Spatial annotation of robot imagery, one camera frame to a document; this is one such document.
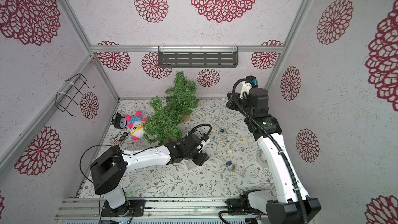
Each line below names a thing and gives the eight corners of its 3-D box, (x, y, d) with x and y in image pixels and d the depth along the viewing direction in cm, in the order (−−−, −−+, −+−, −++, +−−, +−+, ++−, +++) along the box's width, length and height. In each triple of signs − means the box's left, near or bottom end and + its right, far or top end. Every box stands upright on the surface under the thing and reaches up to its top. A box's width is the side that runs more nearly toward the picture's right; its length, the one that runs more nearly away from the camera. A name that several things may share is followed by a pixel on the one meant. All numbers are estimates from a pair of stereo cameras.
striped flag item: (113, 143, 98) (110, 140, 95) (122, 132, 103) (120, 129, 101) (118, 145, 97) (116, 143, 94) (128, 134, 102) (126, 131, 99)
